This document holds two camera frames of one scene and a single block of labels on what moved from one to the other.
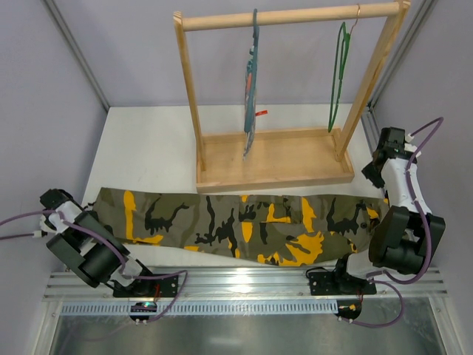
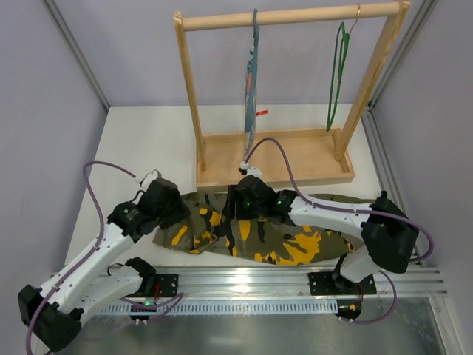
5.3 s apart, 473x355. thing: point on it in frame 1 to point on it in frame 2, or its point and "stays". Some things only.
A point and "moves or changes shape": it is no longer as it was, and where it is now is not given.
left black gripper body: x=89 y=206 to x=174 y=208
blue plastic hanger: x=251 y=89 stays
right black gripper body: x=372 y=174 to x=236 y=207
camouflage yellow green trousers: x=275 y=230 moves or changes shape
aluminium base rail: x=253 y=283 stays
